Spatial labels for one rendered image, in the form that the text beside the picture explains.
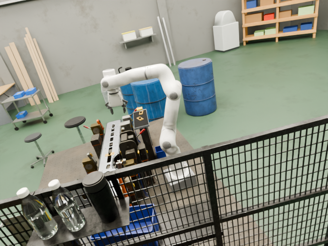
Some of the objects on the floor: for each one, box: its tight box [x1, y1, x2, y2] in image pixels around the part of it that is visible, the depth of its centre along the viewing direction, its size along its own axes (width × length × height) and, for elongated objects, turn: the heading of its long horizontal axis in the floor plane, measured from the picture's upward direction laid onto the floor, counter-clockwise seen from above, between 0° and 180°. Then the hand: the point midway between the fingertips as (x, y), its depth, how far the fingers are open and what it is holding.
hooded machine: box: [213, 10, 240, 53], centre depth 864 cm, size 80×66×144 cm
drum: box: [178, 58, 217, 116], centre depth 446 cm, size 67×67×100 cm
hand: (118, 112), depth 166 cm, fingers open, 8 cm apart
